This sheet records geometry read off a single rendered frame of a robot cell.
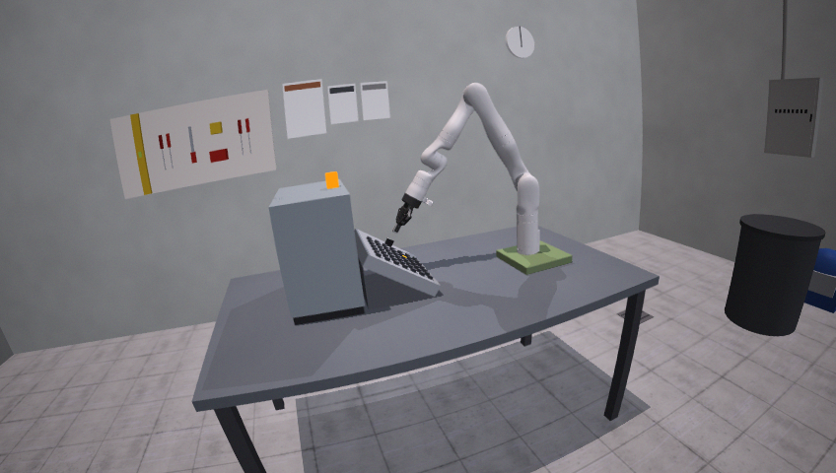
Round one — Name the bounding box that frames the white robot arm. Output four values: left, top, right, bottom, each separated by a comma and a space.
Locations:
405, 83, 540, 255

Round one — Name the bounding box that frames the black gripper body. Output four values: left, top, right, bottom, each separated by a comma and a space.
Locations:
402, 193, 422, 217

